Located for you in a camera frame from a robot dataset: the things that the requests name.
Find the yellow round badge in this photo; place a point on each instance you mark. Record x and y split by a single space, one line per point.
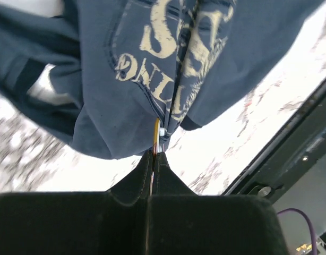
156 148

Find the blue printed tank top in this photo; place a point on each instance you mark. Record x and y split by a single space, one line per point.
100 74

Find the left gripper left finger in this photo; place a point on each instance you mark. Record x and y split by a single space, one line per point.
135 185

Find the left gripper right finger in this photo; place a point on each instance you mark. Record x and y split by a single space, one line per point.
165 181

